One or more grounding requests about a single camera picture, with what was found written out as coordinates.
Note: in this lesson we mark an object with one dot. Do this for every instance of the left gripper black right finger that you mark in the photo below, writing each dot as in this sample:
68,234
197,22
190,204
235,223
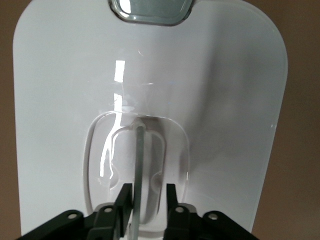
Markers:
175,220

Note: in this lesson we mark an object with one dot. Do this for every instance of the grey lid latch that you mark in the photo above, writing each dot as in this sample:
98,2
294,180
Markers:
150,12

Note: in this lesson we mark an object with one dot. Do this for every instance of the white plastic box lid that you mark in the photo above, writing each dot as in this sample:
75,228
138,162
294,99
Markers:
62,100

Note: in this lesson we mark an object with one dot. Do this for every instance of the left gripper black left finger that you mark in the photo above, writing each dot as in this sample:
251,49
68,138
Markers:
123,207

